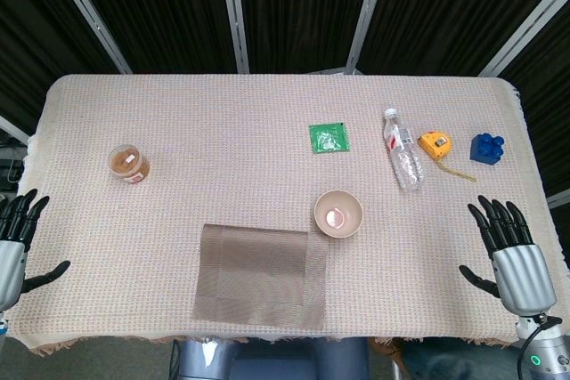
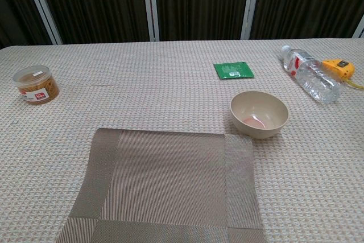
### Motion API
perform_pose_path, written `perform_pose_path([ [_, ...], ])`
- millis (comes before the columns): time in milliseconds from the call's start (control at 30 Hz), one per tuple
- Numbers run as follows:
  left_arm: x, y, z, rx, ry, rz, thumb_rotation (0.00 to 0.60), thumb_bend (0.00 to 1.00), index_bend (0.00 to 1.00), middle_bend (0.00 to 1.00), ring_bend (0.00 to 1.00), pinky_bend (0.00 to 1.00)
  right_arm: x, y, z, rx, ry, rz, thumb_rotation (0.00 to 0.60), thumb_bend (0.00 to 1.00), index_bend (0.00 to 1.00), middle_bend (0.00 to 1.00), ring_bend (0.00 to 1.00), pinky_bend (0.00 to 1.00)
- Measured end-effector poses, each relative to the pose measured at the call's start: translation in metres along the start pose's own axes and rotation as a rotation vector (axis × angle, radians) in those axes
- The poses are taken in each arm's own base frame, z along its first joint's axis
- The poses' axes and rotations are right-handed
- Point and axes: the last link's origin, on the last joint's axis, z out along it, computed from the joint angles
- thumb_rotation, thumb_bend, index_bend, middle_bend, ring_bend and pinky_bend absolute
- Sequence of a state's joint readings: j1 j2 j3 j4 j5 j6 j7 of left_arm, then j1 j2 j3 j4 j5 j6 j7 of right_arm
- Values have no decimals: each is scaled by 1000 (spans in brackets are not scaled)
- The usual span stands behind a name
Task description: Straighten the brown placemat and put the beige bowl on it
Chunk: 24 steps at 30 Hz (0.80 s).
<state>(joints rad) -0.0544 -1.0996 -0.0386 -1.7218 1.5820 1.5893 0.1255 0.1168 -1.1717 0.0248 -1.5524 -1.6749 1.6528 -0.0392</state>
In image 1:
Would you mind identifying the yellow tape measure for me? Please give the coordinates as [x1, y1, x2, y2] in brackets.
[417, 130, 477, 183]

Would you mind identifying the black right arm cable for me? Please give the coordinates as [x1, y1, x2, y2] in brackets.
[518, 315, 563, 380]

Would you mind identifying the clear plastic water bottle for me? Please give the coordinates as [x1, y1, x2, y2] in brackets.
[383, 108, 425, 191]

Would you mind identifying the beige woven tablecloth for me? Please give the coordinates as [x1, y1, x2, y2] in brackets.
[0, 73, 570, 357]

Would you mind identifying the blue-grey robot torso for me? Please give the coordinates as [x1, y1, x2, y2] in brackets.
[171, 337, 371, 380]

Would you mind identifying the clear jar of rubber bands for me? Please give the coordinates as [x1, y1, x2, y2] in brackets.
[108, 142, 151, 185]

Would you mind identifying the metal table leg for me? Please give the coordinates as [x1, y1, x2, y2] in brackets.
[389, 342, 404, 380]

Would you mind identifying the black and silver left hand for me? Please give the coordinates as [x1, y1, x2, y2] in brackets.
[0, 188, 71, 312]

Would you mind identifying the green foil sachet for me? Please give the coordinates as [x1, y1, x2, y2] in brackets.
[308, 122, 351, 155]

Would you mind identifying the grey screen frame post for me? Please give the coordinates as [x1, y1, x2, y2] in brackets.
[345, 0, 393, 74]
[547, 188, 570, 208]
[44, 0, 134, 75]
[478, 0, 570, 77]
[0, 115, 30, 145]
[216, 0, 250, 74]

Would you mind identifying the dark curtain screen panel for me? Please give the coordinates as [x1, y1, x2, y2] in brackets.
[61, 0, 237, 75]
[0, 0, 121, 132]
[235, 0, 379, 74]
[358, 0, 570, 77]
[501, 5, 570, 197]

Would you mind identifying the black equipment with cables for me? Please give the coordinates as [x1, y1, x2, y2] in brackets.
[0, 133, 26, 203]

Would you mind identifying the beige bowl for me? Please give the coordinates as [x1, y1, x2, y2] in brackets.
[313, 190, 364, 239]

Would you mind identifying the brown woven placemat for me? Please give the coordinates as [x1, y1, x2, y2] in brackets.
[191, 222, 330, 331]

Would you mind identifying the black and silver right hand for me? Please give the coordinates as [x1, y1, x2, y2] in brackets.
[458, 194, 558, 319]

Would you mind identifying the blue toy brick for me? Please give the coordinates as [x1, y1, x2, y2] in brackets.
[468, 132, 506, 166]

